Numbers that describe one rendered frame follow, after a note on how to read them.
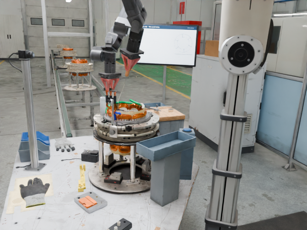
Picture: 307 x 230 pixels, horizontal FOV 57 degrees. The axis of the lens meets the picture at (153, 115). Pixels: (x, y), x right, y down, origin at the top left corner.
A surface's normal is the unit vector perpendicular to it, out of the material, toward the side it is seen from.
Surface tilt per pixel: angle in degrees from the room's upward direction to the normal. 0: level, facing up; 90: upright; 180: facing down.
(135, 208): 0
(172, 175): 90
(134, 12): 126
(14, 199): 0
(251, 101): 90
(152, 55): 83
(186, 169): 90
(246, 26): 109
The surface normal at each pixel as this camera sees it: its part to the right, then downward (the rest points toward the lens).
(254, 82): 0.34, 0.28
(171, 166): 0.66, 0.23
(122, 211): 0.04, -0.96
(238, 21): -0.29, 0.56
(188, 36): -0.12, 0.16
